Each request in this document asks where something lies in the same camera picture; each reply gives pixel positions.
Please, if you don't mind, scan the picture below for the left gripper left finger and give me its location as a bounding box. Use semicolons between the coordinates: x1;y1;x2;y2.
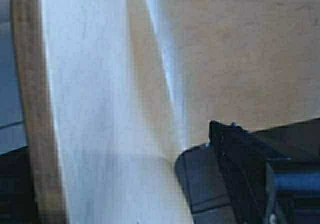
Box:
174;144;237;224

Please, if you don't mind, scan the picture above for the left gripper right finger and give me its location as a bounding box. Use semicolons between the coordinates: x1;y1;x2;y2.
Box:
208;118;320;224

